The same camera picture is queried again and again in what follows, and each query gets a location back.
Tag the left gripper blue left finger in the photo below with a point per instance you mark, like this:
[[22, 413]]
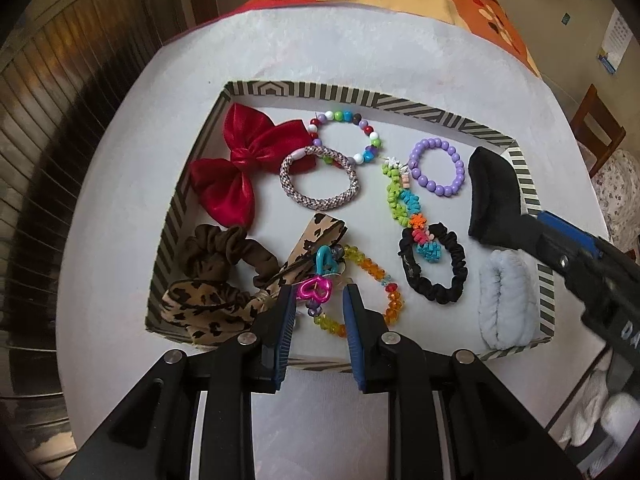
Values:
[[274, 329]]

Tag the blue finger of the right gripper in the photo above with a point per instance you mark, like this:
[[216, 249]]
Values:
[[565, 232]]

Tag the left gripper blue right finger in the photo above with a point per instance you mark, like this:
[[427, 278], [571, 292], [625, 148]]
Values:
[[371, 359]]

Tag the pink and teal heart charms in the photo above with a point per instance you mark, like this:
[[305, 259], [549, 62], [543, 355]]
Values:
[[317, 290]]

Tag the leopard print bow scrunchie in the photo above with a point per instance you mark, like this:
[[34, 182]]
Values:
[[212, 312]]

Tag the black scrunchie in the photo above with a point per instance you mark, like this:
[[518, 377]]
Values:
[[437, 269]]

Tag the light blue fluffy scrunchie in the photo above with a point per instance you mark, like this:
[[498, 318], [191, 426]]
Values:
[[508, 315]]

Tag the brown scrunchie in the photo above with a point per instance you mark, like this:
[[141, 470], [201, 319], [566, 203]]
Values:
[[210, 253]]

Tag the red satin bow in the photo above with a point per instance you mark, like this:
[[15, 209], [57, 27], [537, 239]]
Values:
[[256, 146]]

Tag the white gloved hand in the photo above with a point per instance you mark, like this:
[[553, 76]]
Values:
[[603, 416]]

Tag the floral bedding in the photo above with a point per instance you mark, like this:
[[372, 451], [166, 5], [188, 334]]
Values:
[[617, 188]]

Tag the dark wooden chair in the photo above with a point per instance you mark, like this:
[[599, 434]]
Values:
[[596, 130]]

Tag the striped black white tray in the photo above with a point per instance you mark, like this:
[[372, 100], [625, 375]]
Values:
[[279, 220]]

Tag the wooden slatted door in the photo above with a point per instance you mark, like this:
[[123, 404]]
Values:
[[66, 68]]

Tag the wall calendar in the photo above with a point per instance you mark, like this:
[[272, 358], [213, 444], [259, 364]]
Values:
[[615, 43]]

